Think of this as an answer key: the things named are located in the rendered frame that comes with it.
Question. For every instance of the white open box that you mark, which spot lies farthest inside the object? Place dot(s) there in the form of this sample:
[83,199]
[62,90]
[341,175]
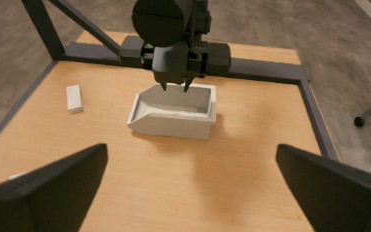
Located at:
[152,111]

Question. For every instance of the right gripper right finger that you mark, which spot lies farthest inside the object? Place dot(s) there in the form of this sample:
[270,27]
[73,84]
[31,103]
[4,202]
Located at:
[333,196]

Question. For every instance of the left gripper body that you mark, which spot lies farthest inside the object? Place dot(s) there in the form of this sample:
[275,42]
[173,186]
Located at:
[217,57]

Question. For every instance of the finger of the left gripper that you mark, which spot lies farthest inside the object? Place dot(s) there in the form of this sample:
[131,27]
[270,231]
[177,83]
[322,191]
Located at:
[189,81]
[149,68]

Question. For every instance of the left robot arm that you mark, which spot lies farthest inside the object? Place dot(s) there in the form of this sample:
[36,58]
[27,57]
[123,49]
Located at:
[161,23]

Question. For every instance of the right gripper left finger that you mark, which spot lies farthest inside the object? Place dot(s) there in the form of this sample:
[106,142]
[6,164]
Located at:
[55,197]

